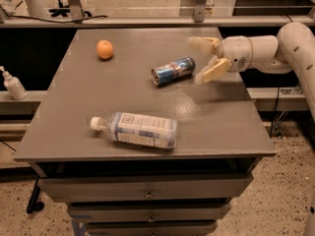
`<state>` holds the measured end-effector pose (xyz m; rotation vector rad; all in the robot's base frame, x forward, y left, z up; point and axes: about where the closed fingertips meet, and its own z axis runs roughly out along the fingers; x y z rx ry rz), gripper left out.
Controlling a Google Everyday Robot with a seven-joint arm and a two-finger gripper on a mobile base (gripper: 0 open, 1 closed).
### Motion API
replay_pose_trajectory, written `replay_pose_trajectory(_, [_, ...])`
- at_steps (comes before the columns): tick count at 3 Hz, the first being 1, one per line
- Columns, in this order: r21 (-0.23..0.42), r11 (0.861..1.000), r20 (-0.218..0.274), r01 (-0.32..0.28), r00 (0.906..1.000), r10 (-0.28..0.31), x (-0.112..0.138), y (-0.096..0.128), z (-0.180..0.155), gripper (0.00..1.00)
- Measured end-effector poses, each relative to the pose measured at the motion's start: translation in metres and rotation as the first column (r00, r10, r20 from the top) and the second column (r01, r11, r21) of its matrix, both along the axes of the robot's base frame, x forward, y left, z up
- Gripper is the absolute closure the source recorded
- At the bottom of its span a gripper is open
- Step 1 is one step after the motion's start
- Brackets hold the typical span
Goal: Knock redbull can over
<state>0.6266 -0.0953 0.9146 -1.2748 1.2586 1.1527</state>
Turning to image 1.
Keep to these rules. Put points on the middle grey drawer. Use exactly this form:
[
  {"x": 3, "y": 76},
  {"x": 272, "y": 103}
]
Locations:
[{"x": 150, "y": 212}]

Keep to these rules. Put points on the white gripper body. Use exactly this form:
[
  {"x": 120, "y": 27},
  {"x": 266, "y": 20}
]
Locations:
[{"x": 236, "y": 53}]

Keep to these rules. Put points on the silver blue redbull can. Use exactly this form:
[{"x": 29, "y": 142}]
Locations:
[{"x": 173, "y": 70}]

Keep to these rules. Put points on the white pump dispenser bottle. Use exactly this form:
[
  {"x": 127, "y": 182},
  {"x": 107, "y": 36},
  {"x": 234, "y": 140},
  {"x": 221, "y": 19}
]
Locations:
[{"x": 13, "y": 85}]

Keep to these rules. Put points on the grey drawer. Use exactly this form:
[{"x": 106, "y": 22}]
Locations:
[
  {"x": 150, "y": 212},
  {"x": 145, "y": 188},
  {"x": 166, "y": 228}
]

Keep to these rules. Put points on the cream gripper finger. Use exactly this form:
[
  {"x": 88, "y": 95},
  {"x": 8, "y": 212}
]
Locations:
[
  {"x": 216, "y": 68},
  {"x": 205, "y": 45}
]

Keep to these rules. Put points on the bottom grey drawer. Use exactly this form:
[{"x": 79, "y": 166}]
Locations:
[{"x": 166, "y": 228}]

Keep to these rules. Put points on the orange fruit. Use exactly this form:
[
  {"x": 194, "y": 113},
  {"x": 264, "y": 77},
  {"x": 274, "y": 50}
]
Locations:
[{"x": 104, "y": 49}]

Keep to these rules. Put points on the black caster wheel leg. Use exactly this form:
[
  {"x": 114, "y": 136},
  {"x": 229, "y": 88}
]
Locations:
[{"x": 35, "y": 204}]

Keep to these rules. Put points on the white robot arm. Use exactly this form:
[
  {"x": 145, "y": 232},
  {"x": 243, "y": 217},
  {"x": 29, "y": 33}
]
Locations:
[{"x": 281, "y": 206}]

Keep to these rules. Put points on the grey drawer cabinet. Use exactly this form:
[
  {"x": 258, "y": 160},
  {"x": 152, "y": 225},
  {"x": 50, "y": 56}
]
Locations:
[{"x": 131, "y": 158}]

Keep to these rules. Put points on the top grey drawer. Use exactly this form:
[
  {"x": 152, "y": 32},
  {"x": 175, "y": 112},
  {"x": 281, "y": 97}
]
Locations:
[{"x": 145, "y": 188}]

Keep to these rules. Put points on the clear plastic water bottle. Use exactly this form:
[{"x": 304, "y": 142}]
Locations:
[{"x": 138, "y": 129}]

